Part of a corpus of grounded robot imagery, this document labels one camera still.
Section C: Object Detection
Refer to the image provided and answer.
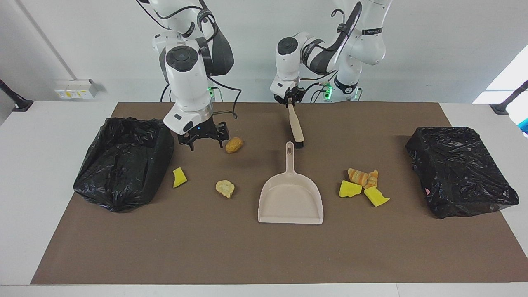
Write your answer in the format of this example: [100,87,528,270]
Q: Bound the black bag bin pink spot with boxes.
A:
[405,126,519,219]

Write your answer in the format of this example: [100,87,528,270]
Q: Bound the beige plastic dustpan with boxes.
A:
[258,141,324,225]

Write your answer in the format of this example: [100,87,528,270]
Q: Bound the small curved yellow sponge piece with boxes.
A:
[172,167,188,189]

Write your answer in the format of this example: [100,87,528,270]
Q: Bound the open black bag-lined bin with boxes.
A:
[73,117,175,212]

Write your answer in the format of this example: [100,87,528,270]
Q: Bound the beige hand brush black bristles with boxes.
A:
[287,102,305,149]

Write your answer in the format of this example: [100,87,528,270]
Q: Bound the black stand foot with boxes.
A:
[490,80,528,115]
[0,78,34,112]

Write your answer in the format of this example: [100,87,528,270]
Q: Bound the pale food lump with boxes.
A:
[215,180,235,199]

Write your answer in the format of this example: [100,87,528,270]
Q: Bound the brown table mat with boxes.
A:
[30,102,528,285]

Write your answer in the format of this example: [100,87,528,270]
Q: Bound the white wall socket box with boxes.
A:
[54,79,99,99]

